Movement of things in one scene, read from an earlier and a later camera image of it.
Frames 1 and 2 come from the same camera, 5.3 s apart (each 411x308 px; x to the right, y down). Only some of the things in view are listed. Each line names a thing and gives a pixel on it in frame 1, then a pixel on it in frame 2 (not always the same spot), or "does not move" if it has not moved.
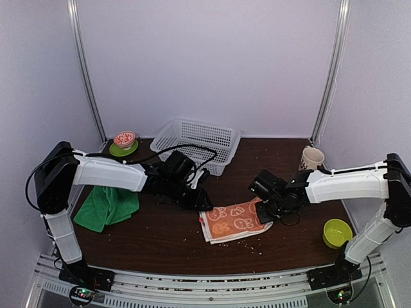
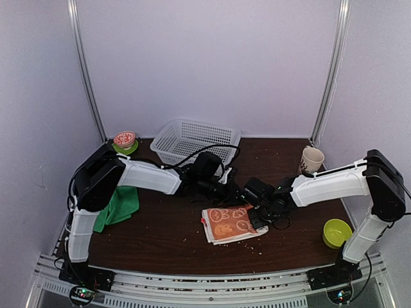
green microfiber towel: (106, 206) does not move
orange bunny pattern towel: (228, 222) does not move
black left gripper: (198, 201) to (230, 197)
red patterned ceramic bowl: (124, 139) does not move
